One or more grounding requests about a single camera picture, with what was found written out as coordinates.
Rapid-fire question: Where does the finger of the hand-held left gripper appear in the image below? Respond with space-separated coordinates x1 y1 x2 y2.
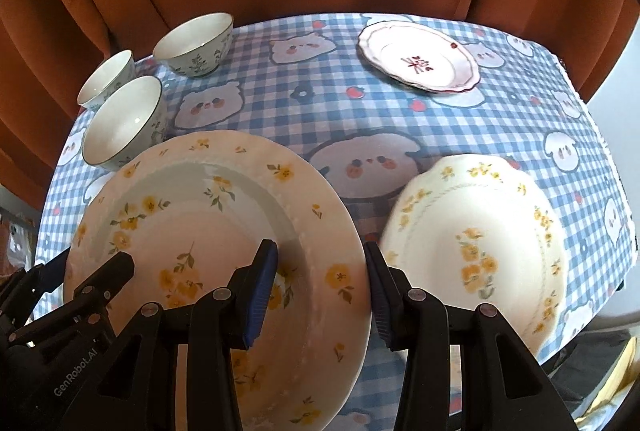
0 247 71 338
7 252 137 354

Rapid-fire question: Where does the large yellow flower plate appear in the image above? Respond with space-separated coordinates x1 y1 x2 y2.
63 129 373 431

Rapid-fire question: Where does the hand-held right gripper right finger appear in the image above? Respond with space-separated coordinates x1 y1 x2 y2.
363 241 567 431

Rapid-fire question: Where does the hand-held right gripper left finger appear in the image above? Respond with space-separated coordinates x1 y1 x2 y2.
70 239 279 431

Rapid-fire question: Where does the scalloped cream yellow flower plate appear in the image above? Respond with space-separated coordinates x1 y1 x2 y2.
379 153 567 358

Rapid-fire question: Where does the blue checked bear tablecloth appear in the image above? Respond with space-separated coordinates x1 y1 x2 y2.
32 12 632 431

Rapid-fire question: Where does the white floral bowl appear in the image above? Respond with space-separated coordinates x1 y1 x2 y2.
152 12 235 78
81 76 168 172
76 50 137 110

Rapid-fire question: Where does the red rimmed white plate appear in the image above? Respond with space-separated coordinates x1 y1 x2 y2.
357 21 481 95

